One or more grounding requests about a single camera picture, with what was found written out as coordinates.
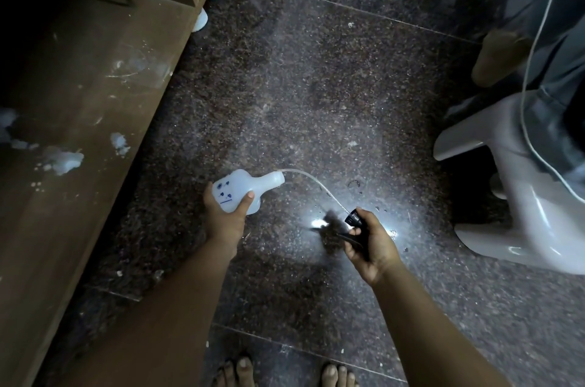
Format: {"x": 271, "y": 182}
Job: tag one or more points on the person's left hand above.
{"x": 224, "y": 229}

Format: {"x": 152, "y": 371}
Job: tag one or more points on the person's right hand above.
{"x": 377, "y": 254}

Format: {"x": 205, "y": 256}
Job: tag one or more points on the person's left thumb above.
{"x": 246, "y": 203}

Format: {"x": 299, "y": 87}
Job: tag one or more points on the person's right thumb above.
{"x": 371, "y": 223}

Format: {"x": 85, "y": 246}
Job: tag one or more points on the black spray head with tube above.
{"x": 354, "y": 217}

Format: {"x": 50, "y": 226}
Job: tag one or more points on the white plastic bottle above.
{"x": 237, "y": 185}

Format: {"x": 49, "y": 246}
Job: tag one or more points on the person's left forearm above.
{"x": 160, "y": 322}

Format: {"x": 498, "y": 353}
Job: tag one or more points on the person's right forearm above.
{"x": 425, "y": 332}

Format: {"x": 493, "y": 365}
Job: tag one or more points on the small white foam blob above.
{"x": 120, "y": 144}

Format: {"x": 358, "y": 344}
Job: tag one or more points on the white plastic stool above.
{"x": 516, "y": 181}

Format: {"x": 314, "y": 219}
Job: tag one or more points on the person's right foot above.
{"x": 337, "y": 376}

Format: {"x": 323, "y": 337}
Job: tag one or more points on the person's foot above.
{"x": 498, "y": 57}
{"x": 337, "y": 376}
{"x": 237, "y": 373}

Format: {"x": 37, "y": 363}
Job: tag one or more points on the person's left foot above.
{"x": 237, "y": 373}

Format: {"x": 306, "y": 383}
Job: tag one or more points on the large white foam blob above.
{"x": 61, "y": 162}

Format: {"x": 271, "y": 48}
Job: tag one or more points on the brown wooden shelf unit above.
{"x": 91, "y": 80}

